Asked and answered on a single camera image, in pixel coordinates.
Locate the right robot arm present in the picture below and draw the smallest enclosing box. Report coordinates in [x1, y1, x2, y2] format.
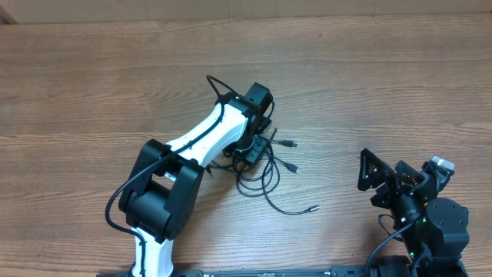
[357, 149, 470, 276]

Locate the black USB-A cable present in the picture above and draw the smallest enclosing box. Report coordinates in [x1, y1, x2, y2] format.
[209, 126, 301, 199]

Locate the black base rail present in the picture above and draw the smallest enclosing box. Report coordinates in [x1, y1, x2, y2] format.
[95, 265, 470, 277]

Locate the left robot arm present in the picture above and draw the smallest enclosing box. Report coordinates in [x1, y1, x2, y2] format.
[115, 83, 274, 276]

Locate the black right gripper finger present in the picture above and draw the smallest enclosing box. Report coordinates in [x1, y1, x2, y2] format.
[357, 149, 395, 191]
[395, 161, 425, 185]

